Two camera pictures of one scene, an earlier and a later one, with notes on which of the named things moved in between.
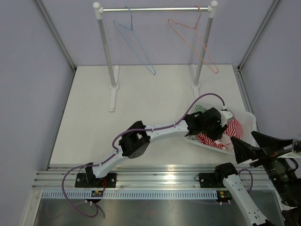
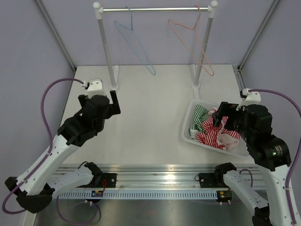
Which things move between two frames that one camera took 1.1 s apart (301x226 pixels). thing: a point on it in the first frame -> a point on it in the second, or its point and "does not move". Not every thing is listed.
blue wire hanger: [154, 72] does not move
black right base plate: [208, 180] does not move
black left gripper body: [213, 130] -> [107, 116]
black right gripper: [244, 152] -> [225, 108]
